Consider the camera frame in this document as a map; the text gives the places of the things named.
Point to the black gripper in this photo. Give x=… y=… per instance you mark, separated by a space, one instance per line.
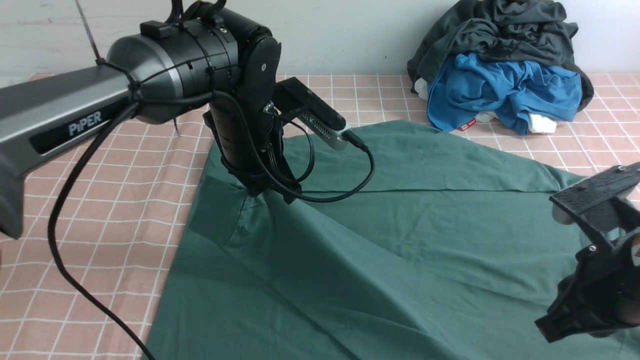
x=252 y=147

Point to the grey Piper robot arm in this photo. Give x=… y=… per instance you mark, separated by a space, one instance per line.
x=210 y=55

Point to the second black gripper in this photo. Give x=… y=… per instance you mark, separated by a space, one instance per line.
x=601 y=296

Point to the dark grey crumpled garment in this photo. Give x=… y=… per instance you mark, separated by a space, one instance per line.
x=501 y=31

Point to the blue crumpled garment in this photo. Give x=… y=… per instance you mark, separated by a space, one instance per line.
x=512 y=90

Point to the green long sleeve shirt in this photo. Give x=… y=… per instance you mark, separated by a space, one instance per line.
x=449 y=253

